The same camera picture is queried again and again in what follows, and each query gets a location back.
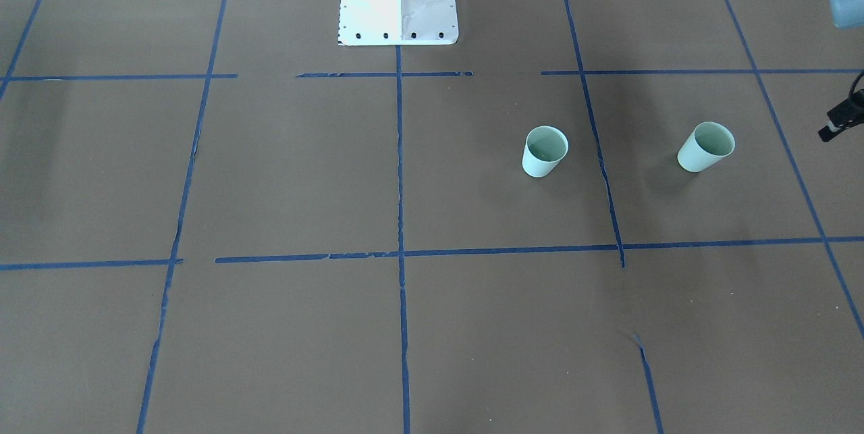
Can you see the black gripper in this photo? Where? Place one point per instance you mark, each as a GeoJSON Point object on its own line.
{"type": "Point", "coordinates": [844, 115]}

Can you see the mint green cup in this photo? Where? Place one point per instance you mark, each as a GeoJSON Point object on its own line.
{"type": "Point", "coordinates": [544, 148]}
{"type": "Point", "coordinates": [709, 143]}

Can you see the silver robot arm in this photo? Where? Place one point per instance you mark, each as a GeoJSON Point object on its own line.
{"type": "Point", "coordinates": [847, 14]}

